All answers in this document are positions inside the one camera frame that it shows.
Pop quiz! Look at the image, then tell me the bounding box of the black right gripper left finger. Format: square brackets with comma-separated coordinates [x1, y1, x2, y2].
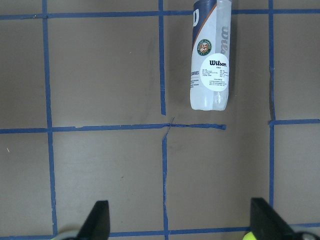
[76, 200, 111, 240]

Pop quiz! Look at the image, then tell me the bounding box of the yellow tennis ball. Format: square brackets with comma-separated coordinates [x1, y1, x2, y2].
[243, 231, 257, 240]

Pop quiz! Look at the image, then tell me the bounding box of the clear Wilson tennis ball can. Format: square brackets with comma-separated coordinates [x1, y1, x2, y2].
[189, 0, 232, 111]

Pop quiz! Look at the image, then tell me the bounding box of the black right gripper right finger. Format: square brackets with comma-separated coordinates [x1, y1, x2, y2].
[250, 197, 301, 240]

